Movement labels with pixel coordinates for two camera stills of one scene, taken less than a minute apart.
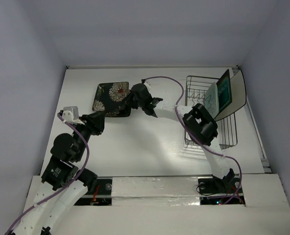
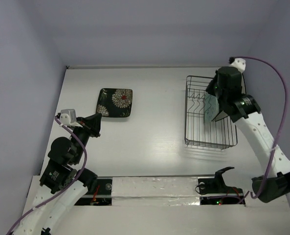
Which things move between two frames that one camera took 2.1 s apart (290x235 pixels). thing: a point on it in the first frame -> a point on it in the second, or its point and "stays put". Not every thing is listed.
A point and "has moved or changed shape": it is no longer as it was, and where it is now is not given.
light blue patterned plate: (211, 101) stays put
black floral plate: (111, 98) has moved or changed shape
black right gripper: (134, 99) -> (218, 98)
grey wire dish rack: (196, 88) stays put
